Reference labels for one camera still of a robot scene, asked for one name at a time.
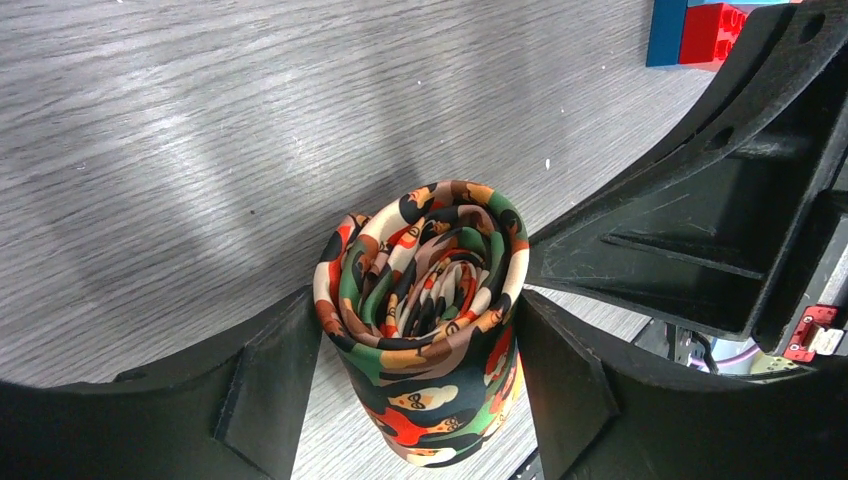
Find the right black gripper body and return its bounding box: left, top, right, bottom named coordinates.
left=751, top=160, right=847, bottom=364

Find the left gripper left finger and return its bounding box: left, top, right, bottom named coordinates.
left=1, top=286, right=320, bottom=479

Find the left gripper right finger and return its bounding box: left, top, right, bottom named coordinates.
left=515, top=290, right=847, bottom=479

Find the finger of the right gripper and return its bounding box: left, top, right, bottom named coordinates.
left=528, top=1, right=847, bottom=338

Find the floral patterned necktie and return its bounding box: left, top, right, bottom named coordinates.
left=312, top=180, right=530, bottom=468

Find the blue toy brick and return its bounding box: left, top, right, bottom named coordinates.
left=646, top=0, right=782, bottom=69

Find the red toy brick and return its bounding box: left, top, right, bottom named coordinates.
left=678, top=3, right=748, bottom=72

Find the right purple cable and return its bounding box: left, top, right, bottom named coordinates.
left=688, top=341, right=763, bottom=371

